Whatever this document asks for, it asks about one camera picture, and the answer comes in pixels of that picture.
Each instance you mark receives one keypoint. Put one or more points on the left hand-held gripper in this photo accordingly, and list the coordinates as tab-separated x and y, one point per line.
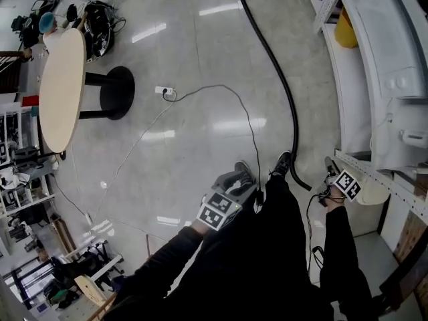
214	209

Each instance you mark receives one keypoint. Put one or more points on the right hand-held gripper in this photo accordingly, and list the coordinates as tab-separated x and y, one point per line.
347	184

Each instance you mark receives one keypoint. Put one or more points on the person's right forearm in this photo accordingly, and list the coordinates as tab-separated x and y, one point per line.
337	239

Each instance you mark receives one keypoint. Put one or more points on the person's left forearm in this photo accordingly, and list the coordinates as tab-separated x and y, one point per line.
174	246

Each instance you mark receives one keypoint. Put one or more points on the person's left shoe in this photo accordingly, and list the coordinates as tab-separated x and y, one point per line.
242	169

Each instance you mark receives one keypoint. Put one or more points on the person's shoe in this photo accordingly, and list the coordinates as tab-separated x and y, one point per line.
281	162
242	169

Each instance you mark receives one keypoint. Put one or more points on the person's legs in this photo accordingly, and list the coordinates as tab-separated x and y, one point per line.
281	212

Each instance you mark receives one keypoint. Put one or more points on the person's right shoe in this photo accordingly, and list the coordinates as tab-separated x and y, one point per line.
281	162

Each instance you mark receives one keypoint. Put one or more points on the white metal shelving rack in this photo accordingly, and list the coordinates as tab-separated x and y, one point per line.
347	95

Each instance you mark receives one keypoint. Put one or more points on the person's torso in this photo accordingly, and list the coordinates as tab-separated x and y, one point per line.
234	303

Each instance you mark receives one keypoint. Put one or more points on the white power strip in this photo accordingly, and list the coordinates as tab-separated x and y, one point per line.
160	89

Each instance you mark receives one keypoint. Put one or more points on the white microwave oven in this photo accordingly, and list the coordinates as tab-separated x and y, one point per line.
384	45

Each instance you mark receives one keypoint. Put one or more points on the wooden stool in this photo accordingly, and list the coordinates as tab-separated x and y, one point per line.
90	289

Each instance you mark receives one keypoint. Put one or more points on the yellow bin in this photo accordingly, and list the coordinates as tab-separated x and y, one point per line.
346	32

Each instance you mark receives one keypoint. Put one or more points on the round wooden table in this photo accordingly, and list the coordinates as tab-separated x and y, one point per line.
61	89

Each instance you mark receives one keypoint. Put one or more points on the white equipment shelf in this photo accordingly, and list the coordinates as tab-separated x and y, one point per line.
20	192

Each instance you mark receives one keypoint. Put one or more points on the red bin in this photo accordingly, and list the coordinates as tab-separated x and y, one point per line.
30	100

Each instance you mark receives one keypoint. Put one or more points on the brown staircase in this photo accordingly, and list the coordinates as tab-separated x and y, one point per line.
10	79

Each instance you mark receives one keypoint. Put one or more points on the teal cap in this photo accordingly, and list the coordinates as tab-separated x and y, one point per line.
47	22

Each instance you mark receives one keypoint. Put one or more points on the black and green backpack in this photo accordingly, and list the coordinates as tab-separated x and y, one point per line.
26	28

